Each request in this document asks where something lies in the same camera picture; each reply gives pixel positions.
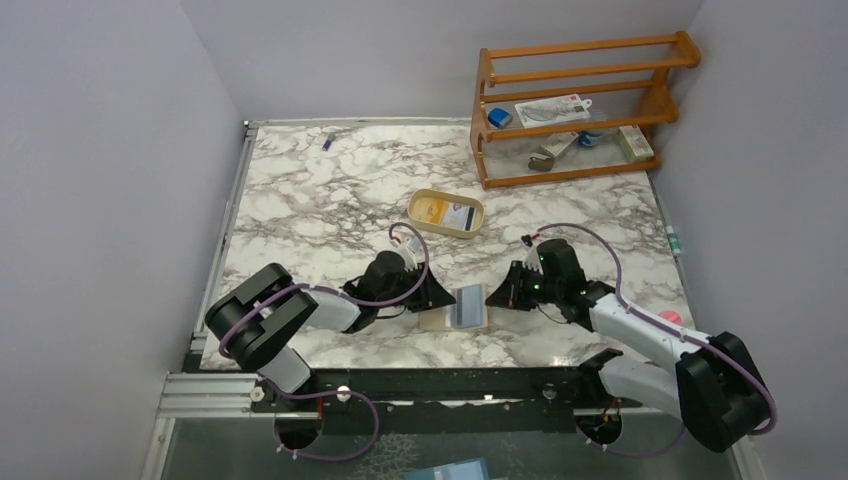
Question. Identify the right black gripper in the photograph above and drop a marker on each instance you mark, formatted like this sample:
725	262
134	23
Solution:
509	293

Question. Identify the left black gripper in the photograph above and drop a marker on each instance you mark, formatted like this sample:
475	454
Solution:
432	294

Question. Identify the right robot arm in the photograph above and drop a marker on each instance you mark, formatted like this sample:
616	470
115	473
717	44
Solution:
710	383

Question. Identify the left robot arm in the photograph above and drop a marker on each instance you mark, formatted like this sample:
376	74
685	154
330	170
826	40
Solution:
255	322

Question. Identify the yellow white card in tray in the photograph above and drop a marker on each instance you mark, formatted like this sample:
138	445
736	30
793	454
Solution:
448	214

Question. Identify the tan oval tray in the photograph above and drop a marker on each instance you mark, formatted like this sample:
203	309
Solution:
422	194

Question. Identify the pink bottle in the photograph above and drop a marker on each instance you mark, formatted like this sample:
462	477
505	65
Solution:
672	317

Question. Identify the blue white cup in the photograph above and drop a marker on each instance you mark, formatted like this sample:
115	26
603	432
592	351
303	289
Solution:
591	138

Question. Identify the blue object at bottom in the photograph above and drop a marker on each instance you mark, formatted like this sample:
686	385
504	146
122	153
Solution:
472	469

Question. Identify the blue small box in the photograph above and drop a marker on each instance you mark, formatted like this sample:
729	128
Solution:
499	118

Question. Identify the orange wooden rack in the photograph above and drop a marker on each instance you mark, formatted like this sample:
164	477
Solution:
645	70

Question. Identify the green white box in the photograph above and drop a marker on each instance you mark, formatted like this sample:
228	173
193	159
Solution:
634	144

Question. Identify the white packaged item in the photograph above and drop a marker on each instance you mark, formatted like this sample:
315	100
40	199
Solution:
553	111

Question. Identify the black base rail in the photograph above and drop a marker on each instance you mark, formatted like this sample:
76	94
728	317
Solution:
442	400

